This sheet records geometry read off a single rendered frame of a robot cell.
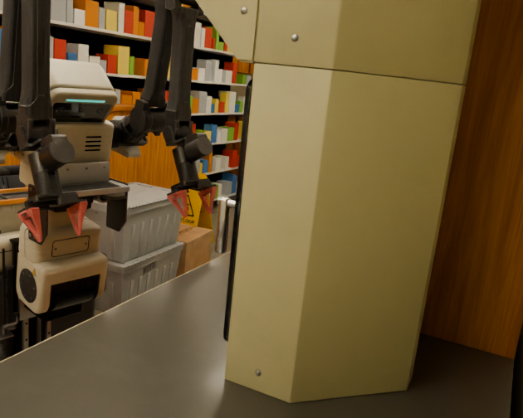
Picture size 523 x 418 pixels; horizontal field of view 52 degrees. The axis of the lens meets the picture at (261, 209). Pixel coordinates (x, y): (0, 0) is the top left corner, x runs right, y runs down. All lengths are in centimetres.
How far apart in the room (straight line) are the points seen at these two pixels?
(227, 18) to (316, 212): 29
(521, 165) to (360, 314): 41
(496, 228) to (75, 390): 74
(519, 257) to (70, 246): 124
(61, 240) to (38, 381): 89
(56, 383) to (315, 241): 42
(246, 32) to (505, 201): 55
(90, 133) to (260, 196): 100
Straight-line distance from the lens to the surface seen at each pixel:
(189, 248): 369
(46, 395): 84
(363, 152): 73
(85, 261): 173
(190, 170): 156
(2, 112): 143
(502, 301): 108
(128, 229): 302
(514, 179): 103
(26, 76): 135
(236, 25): 76
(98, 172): 169
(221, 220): 83
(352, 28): 71
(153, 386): 84
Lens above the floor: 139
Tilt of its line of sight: 14 degrees down
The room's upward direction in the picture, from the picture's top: 6 degrees clockwise
